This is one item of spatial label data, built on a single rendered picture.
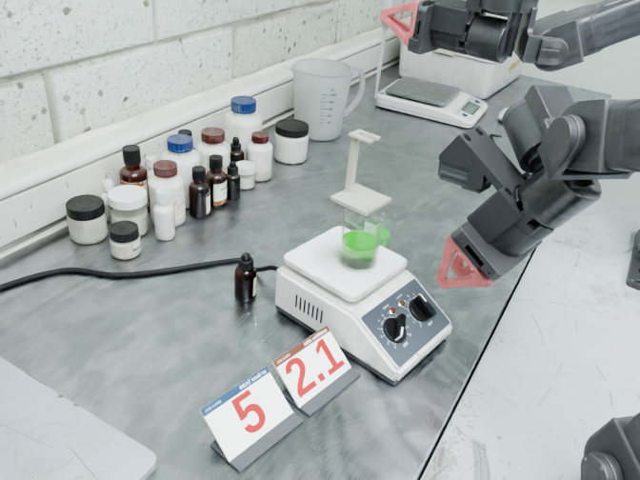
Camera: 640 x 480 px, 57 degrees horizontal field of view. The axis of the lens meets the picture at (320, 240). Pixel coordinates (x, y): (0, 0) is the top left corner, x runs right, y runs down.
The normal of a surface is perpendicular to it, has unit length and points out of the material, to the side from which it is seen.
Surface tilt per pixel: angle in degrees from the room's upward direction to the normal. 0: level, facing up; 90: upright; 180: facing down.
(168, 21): 90
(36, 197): 90
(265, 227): 0
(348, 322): 90
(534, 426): 0
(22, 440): 0
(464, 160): 90
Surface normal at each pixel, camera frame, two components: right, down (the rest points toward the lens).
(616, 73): -0.50, 0.43
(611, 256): 0.09, -0.84
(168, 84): 0.86, 0.33
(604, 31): 0.11, 0.51
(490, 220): -0.67, 0.35
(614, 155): -0.97, 0.09
